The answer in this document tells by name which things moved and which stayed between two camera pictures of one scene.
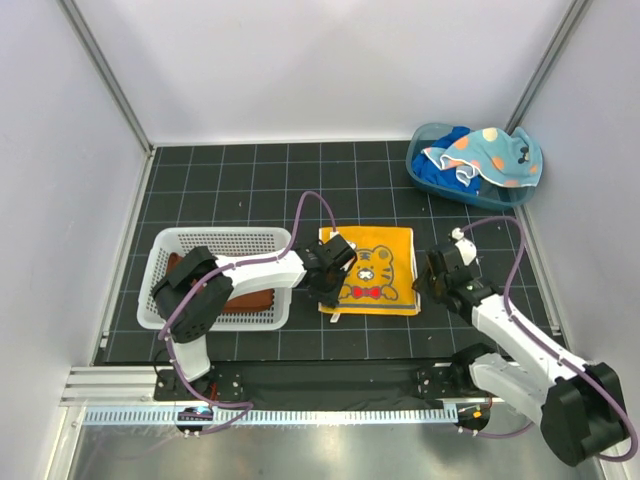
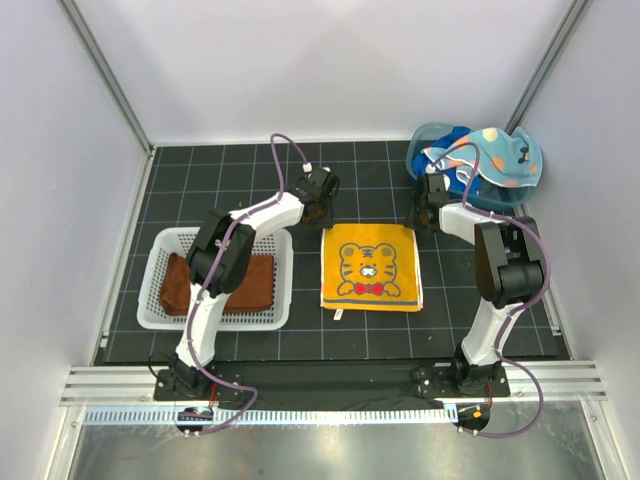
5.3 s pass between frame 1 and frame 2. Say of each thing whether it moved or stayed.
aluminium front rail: stayed
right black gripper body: moved
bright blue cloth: stayed
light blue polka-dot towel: stayed
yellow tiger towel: stayed
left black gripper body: moved
